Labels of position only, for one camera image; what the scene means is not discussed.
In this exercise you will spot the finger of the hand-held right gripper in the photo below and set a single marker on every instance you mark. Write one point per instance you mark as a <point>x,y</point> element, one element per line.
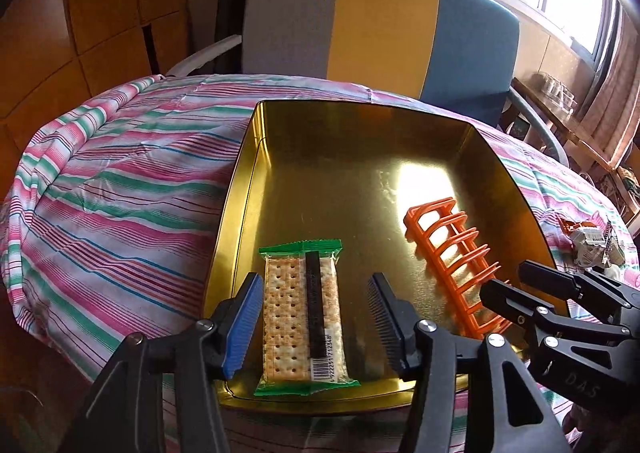
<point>510,305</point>
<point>550,278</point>

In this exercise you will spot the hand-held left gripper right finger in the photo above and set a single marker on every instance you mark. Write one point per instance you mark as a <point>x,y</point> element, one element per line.
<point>385,328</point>

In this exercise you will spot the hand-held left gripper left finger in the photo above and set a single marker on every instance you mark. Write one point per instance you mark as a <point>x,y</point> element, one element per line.
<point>244,333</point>

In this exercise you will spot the green cracker packet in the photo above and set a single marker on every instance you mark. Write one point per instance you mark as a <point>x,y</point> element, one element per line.
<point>287,303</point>

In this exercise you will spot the green patterned small box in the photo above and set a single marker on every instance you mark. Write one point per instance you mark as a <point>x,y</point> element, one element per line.
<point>592,245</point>

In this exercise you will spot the orange plastic hair claw clip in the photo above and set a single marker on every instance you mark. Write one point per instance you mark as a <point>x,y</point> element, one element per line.
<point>450,253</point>

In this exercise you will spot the gold metal tin tray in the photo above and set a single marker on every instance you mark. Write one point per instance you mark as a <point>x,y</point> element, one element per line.
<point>340,183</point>

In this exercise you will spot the small orange wrapper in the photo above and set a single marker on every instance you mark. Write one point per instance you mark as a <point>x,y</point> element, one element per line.
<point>571,226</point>

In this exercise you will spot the wooden side table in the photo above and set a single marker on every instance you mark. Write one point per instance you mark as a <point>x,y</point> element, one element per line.
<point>575,133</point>

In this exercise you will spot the pink green striped cloth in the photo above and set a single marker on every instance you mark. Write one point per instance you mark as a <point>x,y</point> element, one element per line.
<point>125,193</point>

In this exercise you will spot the group of glass cups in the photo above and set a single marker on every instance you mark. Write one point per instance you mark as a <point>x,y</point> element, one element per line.
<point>555,93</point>

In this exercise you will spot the grey yellow blue chair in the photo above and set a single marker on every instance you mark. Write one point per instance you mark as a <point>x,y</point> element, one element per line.
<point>380,23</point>

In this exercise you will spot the black chair backrest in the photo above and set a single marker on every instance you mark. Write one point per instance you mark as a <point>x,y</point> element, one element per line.
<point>235,8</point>

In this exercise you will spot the wooden cabinet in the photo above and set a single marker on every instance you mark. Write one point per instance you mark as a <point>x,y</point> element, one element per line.
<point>90,33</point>

